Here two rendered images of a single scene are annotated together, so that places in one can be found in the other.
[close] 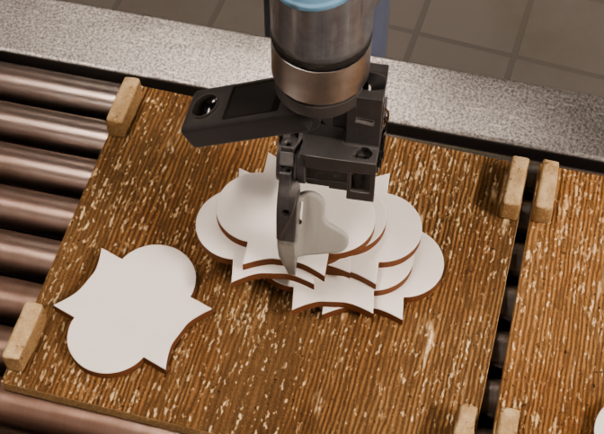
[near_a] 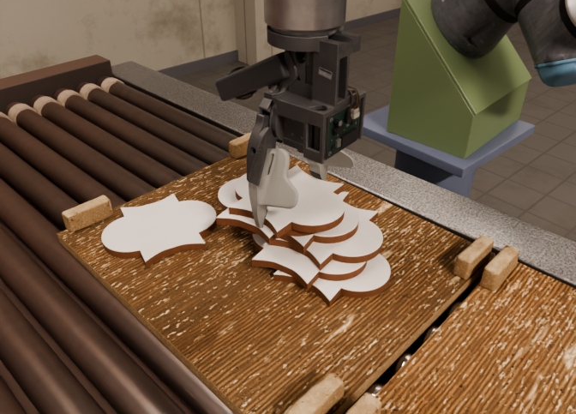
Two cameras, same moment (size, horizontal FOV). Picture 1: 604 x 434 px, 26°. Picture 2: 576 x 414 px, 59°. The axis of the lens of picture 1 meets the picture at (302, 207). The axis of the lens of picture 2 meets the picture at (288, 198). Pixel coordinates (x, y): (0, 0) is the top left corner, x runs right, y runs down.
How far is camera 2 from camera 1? 72 cm
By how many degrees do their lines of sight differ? 30
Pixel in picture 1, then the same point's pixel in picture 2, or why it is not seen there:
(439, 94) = (450, 206)
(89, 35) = not seen: hidden behind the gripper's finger
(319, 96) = (283, 17)
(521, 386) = (403, 394)
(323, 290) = (282, 257)
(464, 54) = not seen: hidden behind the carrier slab
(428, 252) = (380, 268)
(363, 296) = (308, 271)
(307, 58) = not seen: outside the picture
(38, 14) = (244, 115)
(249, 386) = (189, 297)
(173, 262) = (205, 213)
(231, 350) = (198, 273)
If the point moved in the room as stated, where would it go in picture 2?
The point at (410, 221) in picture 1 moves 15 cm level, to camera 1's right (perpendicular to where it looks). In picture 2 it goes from (374, 239) to (513, 285)
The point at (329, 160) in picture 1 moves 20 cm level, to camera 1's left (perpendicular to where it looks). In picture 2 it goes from (291, 106) to (135, 69)
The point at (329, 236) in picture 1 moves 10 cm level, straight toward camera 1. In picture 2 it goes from (285, 191) to (223, 243)
